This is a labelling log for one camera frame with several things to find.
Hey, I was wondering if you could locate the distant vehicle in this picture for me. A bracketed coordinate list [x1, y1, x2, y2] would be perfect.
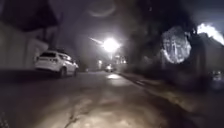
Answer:
[104, 64, 115, 73]

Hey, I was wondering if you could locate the street lamp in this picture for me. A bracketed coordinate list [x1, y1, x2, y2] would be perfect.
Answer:
[102, 37, 120, 69]

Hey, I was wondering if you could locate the dark asphalt road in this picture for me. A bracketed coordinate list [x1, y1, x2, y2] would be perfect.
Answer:
[0, 69, 224, 128]

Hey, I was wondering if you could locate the white car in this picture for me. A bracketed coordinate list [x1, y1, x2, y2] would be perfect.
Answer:
[34, 49, 80, 79]

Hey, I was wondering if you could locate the dark roadside verge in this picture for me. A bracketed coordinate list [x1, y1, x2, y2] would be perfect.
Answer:
[116, 69, 224, 128]

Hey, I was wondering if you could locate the building with dark roof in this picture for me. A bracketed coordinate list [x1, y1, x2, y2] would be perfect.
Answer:
[0, 0, 59, 43]

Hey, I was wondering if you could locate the pale long wall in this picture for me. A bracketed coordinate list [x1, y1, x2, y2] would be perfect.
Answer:
[0, 21, 49, 71]

